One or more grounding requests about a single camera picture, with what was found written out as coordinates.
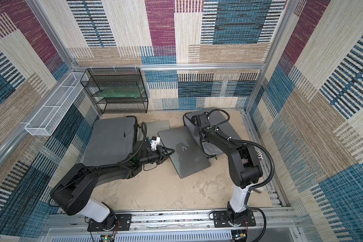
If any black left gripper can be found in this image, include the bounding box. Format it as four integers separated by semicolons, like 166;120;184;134
140;146;175;167

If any grey laptop bag with handles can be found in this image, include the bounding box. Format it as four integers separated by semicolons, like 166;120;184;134
183;107;241;158

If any dark grey Apple laptop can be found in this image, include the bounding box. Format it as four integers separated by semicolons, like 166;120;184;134
158;126;211;178

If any grey zippered laptop sleeve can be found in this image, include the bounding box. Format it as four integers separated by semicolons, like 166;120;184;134
82;116;137;166

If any silver Apple laptop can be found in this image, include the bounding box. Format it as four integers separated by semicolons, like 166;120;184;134
146;120;170;139

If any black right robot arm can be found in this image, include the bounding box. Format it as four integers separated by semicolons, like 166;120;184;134
189;108;275;227

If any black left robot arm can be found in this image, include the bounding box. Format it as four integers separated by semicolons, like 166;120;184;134
50;122;175;230

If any cup of coloured pencils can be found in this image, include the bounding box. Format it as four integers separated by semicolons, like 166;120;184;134
256;150;264;162

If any green board on shelf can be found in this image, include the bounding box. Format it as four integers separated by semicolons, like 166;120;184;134
93;88;145;98

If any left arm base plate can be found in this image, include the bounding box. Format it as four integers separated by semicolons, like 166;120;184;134
87;214;132;233

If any black wire mesh shelf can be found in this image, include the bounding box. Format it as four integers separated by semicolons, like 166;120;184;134
80;68;149;114

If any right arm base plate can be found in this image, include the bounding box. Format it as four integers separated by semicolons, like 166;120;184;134
209;209;256;228

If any white wire mesh basket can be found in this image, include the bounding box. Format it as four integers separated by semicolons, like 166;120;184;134
25;72;83;136

